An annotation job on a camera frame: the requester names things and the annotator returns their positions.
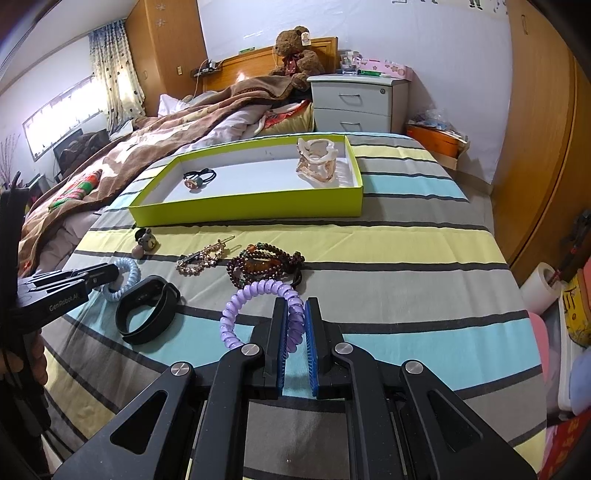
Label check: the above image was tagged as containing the dotted curtain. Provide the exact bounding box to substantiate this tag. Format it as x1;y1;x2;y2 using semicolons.
89;21;146;134

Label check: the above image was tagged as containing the red yellow pillow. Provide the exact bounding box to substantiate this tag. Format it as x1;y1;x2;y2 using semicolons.
259;99;315;137

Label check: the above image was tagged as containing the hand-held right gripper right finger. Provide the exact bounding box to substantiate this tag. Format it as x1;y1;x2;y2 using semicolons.
304;298;539;480

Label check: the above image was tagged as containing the black hair tie brown charm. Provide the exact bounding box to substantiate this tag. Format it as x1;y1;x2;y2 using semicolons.
183;168;218;191

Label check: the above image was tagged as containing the lime green shallow box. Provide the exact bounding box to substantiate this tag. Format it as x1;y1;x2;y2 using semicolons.
128;134;365;228

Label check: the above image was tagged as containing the orange box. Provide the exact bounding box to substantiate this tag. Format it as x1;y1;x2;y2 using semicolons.
406;122;462;160

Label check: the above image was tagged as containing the black hair tie bear charm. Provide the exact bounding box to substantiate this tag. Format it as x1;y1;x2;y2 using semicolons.
131;227;158;259

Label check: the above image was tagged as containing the striped table cloth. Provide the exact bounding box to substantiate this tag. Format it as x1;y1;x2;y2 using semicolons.
39;131;548;480

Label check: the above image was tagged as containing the red printed bag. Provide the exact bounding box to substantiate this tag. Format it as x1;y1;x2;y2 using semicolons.
540;415;591;480

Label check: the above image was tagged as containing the pink floral box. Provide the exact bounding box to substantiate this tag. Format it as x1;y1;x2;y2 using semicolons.
358;58;413;80

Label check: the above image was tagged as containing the wooden wardrobe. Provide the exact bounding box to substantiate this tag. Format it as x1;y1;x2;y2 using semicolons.
489;0;591;287

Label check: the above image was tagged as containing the black smart band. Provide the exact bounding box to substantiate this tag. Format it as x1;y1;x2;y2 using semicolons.
115;275;182;346

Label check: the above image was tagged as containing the brown teddy bear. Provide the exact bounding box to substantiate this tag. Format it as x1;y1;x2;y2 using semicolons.
269;25;326;90

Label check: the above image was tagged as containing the purple spiral hair tie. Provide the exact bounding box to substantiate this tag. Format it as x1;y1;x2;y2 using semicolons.
220;279;305;365

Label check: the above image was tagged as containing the brown plush blanket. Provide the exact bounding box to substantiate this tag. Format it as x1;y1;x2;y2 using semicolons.
16;74;310;278

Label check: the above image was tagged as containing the dark cloth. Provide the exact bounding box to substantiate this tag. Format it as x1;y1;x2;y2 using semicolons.
53;129;112;178

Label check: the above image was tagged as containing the person's left hand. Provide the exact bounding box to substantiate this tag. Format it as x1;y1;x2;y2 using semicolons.
0;330;49;388

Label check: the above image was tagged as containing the wooden headboard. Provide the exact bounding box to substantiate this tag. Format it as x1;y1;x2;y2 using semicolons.
203;37;340;93

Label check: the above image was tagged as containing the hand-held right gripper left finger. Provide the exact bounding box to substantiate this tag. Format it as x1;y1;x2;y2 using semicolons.
51;298;289;480

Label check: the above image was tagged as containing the window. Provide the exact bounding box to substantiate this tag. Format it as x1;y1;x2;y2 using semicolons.
23;76;105;162

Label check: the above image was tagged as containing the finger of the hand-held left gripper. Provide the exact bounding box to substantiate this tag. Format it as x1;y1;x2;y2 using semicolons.
18;269;93;292
69;263;122;293

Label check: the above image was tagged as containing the wall poster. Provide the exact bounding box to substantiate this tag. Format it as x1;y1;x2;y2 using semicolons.
392;0;509;14

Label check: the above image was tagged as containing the red green plaid cloth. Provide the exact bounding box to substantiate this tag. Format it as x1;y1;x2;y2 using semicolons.
46;168;103;213

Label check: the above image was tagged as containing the light blue spiral hair tie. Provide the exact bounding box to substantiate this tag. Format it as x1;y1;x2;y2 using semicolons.
99;257;140;303

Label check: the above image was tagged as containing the yellow tin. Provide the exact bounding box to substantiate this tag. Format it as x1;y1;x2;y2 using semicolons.
561;272;591;349

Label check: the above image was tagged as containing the clear plastic container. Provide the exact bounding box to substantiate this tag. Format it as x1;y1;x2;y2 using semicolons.
339;51;365;75

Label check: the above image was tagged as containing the dark brown bead bracelet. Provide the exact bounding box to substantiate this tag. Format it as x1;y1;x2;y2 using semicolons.
226;243;306;289

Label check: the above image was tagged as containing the white paper roll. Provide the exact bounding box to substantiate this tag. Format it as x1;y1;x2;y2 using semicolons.
519;262;561;315

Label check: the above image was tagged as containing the clear pink hair claw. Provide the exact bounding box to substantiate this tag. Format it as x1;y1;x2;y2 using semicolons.
295;137;341;188

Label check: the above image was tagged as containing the white pillow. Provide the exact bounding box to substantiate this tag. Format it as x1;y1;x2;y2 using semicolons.
157;95;195;117

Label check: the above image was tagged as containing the white nightstand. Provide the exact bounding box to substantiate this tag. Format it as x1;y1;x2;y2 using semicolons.
307;74;411;136

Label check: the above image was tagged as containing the tall wooden cabinet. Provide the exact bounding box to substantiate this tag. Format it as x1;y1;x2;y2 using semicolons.
126;0;208;118

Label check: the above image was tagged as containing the clear plastic bag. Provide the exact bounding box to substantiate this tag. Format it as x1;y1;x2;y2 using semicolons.
409;108;469;139

